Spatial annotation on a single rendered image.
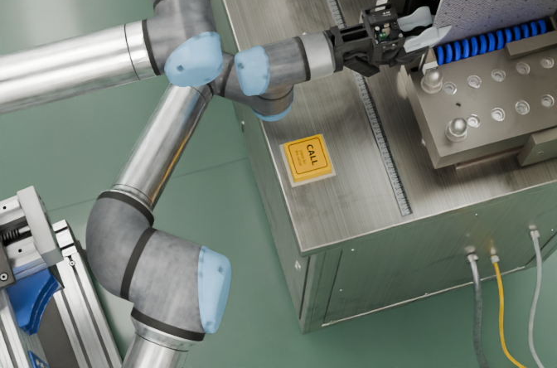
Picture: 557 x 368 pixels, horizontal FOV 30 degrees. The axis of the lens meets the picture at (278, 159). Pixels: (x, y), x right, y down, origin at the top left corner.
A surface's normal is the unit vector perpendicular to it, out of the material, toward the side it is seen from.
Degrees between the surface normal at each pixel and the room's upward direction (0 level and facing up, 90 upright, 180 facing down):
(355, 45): 90
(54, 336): 0
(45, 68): 16
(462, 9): 90
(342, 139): 0
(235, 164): 0
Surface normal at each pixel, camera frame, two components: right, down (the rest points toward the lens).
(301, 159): 0.01, -0.35
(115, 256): -0.27, -0.20
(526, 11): 0.28, 0.90
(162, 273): -0.07, -0.15
